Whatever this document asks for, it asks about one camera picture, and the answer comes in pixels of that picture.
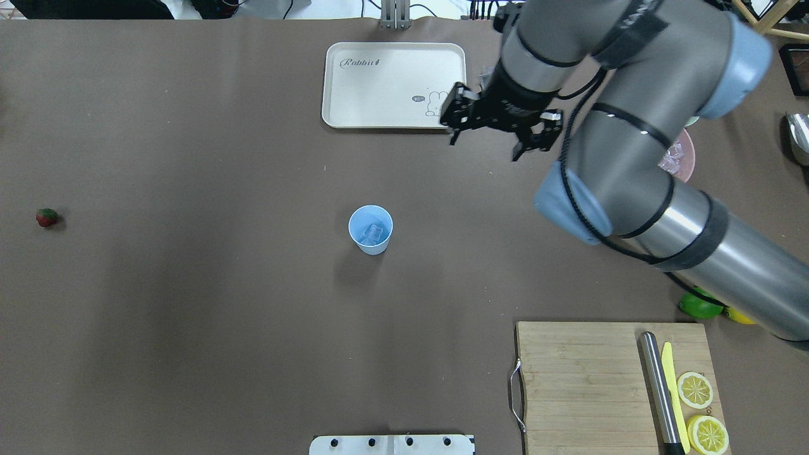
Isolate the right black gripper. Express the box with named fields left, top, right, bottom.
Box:
left=439, top=60, right=564, bottom=162

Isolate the red strawberry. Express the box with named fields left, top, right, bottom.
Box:
left=35, top=208, right=59, bottom=228

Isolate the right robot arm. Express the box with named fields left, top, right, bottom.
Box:
left=439, top=1, right=807, bottom=351

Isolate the light blue cup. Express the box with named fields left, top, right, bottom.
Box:
left=348, top=205, right=394, bottom=255

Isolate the wooden cup stand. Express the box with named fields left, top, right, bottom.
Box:
left=732, top=0, right=808, bottom=43

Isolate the metal ice scoop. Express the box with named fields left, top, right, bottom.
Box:
left=785, top=113, right=808, bottom=167

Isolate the cream rabbit tray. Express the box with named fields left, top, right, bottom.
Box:
left=321, top=42, right=467, bottom=130

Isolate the pink bowl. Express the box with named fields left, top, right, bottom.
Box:
left=658, top=129, right=696, bottom=183

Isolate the green lime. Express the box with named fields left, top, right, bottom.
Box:
left=678, top=287, right=726, bottom=320

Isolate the wooden cutting board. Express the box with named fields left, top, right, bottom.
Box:
left=514, top=322, right=719, bottom=454

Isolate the lemon half slice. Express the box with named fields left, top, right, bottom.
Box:
left=676, top=372, right=715, bottom=410
left=686, top=415, right=730, bottom=454

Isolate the knife with metal handle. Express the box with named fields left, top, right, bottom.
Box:
left=638, top=331, right=685, bottom=454

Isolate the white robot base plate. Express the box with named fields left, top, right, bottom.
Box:
left=308, top=434, right=477, bottom=454

